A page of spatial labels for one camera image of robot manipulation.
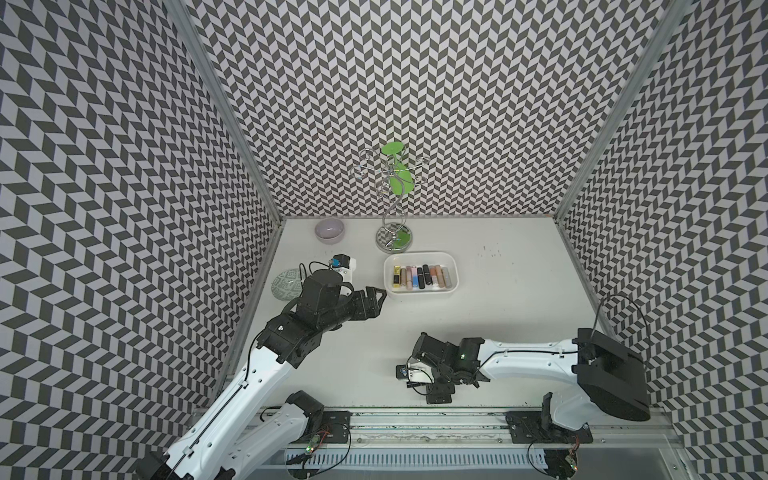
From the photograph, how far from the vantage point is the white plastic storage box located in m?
0.97

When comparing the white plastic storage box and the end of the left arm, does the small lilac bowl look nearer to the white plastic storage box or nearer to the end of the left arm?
the white plastic storage box

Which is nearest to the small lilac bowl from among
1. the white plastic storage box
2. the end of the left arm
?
the white plastic storage box
